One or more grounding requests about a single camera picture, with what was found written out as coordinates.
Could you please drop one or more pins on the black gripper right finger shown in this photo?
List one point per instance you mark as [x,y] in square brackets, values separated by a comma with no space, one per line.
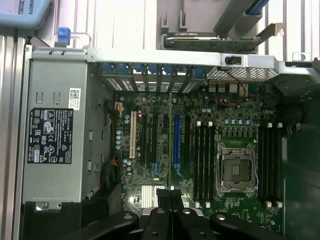
[185,225]

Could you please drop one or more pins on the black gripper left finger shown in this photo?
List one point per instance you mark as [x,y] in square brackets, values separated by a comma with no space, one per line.
[155,225]

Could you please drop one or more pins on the black RAM slot white latches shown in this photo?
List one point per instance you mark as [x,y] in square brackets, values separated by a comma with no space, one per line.
[208,162]
[197,162]
[268,162]
[279,162]

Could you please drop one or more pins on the silver finned chipset heatsink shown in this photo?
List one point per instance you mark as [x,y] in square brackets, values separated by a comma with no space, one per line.
[150,196]

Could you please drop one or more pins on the green motherboard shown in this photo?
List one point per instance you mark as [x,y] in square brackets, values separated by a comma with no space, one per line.
[162,175]

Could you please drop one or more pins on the metal CPU socket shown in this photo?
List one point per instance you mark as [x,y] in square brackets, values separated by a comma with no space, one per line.
[236,170]

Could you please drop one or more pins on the blue expansion slot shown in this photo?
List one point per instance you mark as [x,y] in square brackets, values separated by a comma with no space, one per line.
[177,142]

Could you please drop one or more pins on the long black expansion slot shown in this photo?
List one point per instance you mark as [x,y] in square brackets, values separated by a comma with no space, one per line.
[155,140]
[187,140]
[144,137]

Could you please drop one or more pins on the white expansion slot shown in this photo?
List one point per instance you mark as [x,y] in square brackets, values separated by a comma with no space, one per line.
[133,135]

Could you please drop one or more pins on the grey power supply unit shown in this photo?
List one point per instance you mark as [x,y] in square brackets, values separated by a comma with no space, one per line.
[57,180]

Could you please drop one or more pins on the black plastic fan shroud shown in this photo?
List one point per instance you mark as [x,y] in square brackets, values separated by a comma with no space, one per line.
[302,175]

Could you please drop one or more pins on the grey metal PC case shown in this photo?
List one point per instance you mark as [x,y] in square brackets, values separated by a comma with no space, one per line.
[155,56]

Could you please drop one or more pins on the blue plastic case latch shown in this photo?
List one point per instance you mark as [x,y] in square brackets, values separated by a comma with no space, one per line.
[63,35]

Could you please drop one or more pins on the blue strip on rack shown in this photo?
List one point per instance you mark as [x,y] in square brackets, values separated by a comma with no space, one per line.
[253,7]

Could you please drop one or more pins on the light blue robot box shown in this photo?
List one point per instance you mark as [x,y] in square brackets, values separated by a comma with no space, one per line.
[20,11]

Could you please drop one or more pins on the black plastic case bracket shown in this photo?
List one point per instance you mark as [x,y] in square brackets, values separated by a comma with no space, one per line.
[57,220]

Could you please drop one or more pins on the black case switch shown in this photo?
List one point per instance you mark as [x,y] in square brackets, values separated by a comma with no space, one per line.
[232,60]

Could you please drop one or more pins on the aluminium profile rail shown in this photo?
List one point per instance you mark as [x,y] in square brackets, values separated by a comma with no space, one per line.
[10,125]

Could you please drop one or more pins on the graphics card with metal bracket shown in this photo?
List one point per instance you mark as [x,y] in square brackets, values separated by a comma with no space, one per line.
[212,43]

